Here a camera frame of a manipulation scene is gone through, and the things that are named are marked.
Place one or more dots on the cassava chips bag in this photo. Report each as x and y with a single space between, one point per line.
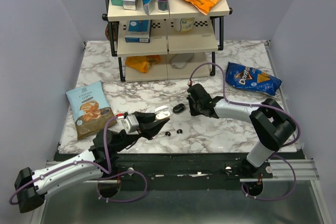
90 108

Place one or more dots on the blue Doritos chip bag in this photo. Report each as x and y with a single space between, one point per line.
251 79

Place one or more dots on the aluminium extrusion rail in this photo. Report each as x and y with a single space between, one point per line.
278 170

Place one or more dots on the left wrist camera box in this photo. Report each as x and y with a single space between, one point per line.
129 123

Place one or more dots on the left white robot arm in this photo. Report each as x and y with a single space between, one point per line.
33 187

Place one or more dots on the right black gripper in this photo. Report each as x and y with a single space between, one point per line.
193 112

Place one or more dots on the brown object behind rack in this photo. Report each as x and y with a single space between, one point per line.
108 33

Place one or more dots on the blue white box middle shelf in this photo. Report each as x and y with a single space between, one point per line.
138 31

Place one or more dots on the cream printed mug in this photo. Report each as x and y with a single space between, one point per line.
183 24

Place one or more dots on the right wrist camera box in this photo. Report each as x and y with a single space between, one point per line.
193 82

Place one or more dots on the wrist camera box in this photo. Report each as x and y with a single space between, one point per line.
129 123
193 82

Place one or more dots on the beige three-tier shelf rack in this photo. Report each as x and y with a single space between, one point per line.
207 35

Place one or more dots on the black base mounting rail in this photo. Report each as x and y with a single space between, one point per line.
188 171

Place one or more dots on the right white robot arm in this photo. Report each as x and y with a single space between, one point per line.
272 124

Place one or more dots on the orange snack bag bottom shelf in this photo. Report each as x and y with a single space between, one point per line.
142 63

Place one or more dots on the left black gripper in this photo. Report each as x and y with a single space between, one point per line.
147 129

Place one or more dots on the black earbud charging case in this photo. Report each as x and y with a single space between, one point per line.
179 108

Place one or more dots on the white earbud charging case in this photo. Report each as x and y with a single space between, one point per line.
162 112

